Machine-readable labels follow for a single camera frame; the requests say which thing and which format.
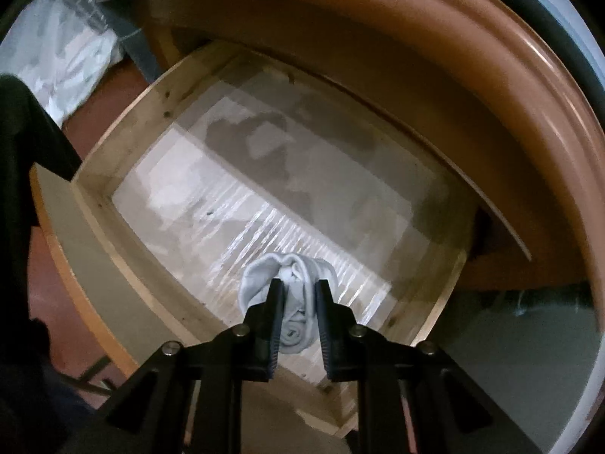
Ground white crumpled cloth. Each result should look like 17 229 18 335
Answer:
1 0 123 125

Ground grey underwear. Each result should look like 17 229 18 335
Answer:
238 253 340 354

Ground person's black trouser leg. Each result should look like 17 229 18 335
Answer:
1 75 81 328

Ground blue checked cloth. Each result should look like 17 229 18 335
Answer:
472 0 605 77

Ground grey striped blanket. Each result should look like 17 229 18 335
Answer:
65 0 162 83

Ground wooden drawer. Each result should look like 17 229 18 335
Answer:
28 39 534 438

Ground brown wooden nightstand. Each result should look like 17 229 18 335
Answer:
96 0 605 332

